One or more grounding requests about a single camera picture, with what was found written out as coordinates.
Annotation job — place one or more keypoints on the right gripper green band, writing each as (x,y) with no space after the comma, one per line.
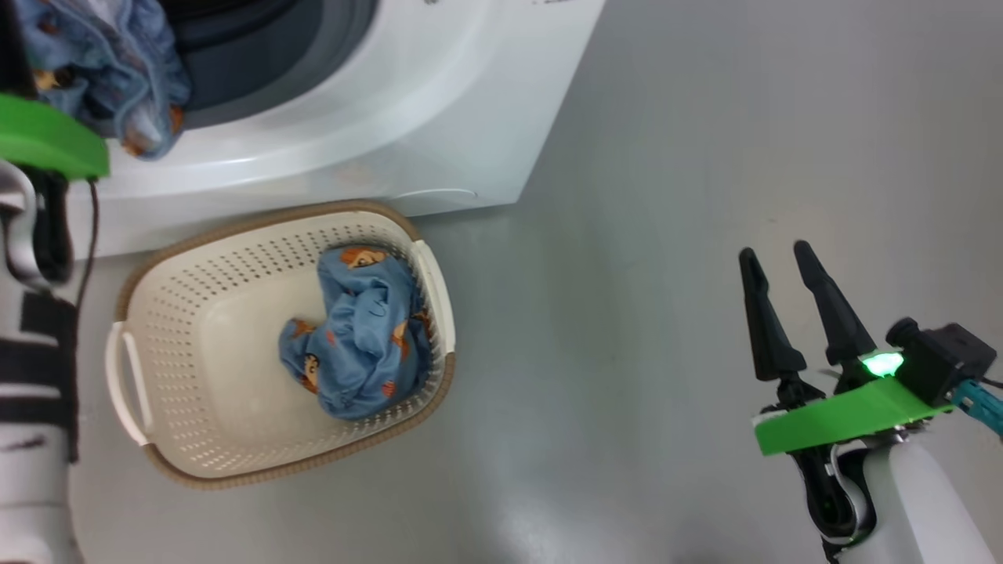
(846,415)

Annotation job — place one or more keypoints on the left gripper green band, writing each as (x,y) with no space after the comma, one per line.
(47,137)

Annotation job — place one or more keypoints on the blue bear-print garment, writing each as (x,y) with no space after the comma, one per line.
(360,345)
(117,70)

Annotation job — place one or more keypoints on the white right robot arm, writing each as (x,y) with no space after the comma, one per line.
(909,509)

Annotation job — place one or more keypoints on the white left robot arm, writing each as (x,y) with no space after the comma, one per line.
(31,501)

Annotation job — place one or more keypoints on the cream perforated laundry basket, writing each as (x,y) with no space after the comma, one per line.
(227,368)

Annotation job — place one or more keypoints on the white front-load washing machine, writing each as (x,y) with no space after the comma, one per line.
(392,94)

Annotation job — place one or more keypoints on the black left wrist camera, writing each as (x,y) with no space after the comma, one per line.
(16,47)

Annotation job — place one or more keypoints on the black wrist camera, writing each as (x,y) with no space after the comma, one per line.
(16,47)
(940,360)

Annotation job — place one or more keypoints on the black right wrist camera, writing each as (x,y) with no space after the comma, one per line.
(940,360)

